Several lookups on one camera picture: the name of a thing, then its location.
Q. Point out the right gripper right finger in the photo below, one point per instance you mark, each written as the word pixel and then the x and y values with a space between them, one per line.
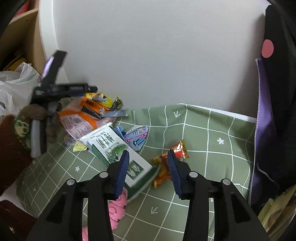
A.
pixel 234 218

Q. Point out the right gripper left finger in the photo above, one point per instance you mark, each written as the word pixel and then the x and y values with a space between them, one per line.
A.
pixel 62 217

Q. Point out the orange snack bag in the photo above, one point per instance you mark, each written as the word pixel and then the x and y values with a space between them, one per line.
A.
pixel 83 115

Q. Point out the green white milk carton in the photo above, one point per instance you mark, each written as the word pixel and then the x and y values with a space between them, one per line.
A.
pixel 108 147

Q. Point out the yellow-green trash bag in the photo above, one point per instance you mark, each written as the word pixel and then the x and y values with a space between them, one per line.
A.
pixel 277 214

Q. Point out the gloved left hand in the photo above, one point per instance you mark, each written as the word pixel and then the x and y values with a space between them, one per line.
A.
pixel 30 125

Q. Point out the white plastic bag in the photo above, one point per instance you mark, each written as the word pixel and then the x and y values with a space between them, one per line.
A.
pixel 16 88

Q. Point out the yellow snack wrapper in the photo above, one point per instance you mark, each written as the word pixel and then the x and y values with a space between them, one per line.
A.
pixel 100 98

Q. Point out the pink toy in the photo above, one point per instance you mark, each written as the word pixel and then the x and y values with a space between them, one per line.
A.
pixel 116 213

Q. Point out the small yellow sachet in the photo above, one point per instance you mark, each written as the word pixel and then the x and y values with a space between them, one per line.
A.
pixel 79 147

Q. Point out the black pink kitty bag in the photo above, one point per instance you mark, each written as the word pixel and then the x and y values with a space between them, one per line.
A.
pixel 274 164

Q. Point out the wooden shelf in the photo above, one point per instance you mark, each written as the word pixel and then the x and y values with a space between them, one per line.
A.
pixel 22 39

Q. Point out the black yellow sachet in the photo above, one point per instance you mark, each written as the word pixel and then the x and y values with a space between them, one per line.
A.
pixel 116 104

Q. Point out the green grid table cloth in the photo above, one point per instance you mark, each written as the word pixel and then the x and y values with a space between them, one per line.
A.
pixel 220 145

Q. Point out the gray foil wrapper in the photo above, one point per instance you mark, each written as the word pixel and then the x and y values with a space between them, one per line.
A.
pixel 116 113

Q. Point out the blue white paper wrapper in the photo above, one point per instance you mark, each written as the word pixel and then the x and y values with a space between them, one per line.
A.
pixel 135 137

